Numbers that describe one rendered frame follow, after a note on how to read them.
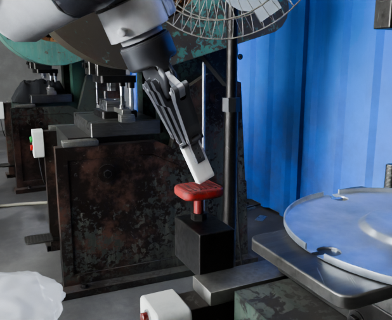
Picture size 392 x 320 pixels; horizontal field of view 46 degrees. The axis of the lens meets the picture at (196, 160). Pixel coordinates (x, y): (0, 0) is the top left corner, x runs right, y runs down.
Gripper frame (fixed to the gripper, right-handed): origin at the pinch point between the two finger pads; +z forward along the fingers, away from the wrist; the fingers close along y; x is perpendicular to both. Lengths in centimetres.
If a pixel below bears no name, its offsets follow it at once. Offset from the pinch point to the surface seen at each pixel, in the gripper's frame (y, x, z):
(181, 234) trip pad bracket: -0.2, -7.4, 9.7
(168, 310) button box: 11.2, -16.1, 11.9
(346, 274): 36.8, -4.5, 0.5
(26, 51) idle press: -271, 13, -19
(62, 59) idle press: -272, 32, -4
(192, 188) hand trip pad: 1.3, -3.0, 3.2
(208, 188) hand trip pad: 2.0, -0.9, 4.2
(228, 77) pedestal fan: -53, 37, 5
